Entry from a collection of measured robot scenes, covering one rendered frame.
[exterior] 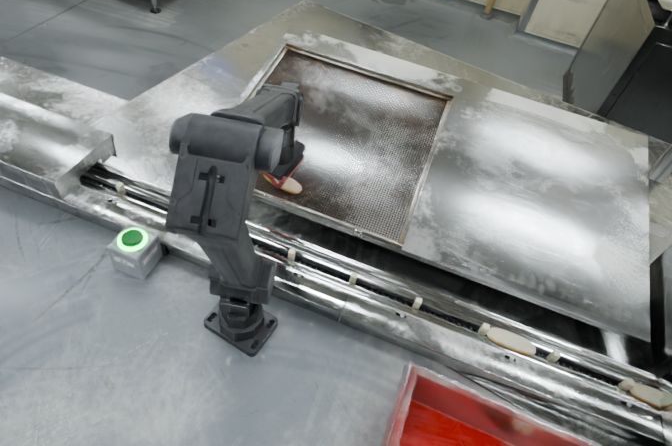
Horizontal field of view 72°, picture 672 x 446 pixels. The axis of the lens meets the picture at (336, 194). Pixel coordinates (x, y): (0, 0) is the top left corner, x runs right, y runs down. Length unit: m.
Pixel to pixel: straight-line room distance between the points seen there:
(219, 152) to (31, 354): 0.62
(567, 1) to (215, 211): 3.90
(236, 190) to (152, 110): 0.96
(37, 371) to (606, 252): 1.15
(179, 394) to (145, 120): 0.76
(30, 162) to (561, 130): 1.28
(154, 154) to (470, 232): 0.80
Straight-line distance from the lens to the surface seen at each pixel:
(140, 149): 1.30
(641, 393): 1.12
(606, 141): 1.44
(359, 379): 0.93
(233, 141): 0.49
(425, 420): 0.93
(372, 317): 0.94
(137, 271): 1.01
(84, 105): 1.48
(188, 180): 0.49
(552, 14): 4.25
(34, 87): 1.59
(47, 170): 1.15
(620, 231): 1.26
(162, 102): 1.45
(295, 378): 0.92
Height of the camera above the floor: 1.67
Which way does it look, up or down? 46 degrees down
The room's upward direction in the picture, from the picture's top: 12 degrees clockwise
